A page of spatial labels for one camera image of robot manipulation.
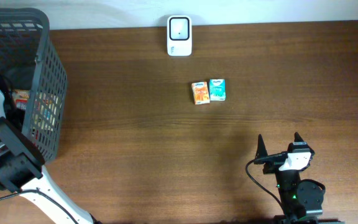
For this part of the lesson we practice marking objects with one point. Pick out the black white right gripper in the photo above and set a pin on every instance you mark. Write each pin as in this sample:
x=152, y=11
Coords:
x=271, y=166

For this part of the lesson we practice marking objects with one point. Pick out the teal tissue pack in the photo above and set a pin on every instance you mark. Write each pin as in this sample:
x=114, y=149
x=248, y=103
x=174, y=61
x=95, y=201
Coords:
x=217, y=89

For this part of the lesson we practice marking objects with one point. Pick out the orange tissue pack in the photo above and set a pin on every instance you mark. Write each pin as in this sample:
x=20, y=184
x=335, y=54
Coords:
x=200, y=93

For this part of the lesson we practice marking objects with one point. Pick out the beige snack bag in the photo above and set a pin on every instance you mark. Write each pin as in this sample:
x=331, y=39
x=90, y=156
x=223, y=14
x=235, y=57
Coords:
x=21, y=98

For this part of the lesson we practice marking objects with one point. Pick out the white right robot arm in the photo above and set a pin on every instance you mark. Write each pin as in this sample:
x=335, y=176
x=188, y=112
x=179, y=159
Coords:
x=300, y=200

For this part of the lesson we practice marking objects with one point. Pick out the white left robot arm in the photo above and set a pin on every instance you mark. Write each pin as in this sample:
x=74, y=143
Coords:
x=23, y=173

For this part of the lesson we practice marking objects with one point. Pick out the grey plastic mesh basket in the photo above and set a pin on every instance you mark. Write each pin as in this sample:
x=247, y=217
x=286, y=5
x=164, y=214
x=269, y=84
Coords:
x=29, y=61

